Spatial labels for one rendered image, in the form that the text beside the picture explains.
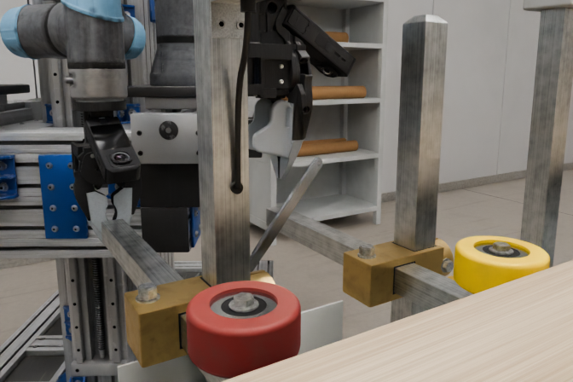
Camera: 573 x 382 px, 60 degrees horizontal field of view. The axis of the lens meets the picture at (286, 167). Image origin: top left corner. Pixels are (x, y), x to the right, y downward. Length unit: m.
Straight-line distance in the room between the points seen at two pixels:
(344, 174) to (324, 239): 3.20
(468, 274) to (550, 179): 0.35
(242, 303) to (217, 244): 0.11
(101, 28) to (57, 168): 0.46
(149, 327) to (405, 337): 0.22
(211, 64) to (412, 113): 0.26
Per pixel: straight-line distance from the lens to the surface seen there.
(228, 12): 0.44
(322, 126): 3.73
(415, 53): 0.58
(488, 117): 5.09
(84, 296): 1.34
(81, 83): 0.72
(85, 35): 0.72
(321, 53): 0.58
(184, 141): 0.91
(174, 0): 1.05
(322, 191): 3.82
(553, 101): 0.79
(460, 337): 0.35
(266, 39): 0.55
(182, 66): 1.03
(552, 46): 0.79
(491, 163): 5.23
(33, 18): 0.79
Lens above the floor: 1.07
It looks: 11 degrees down
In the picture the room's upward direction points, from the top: straight up
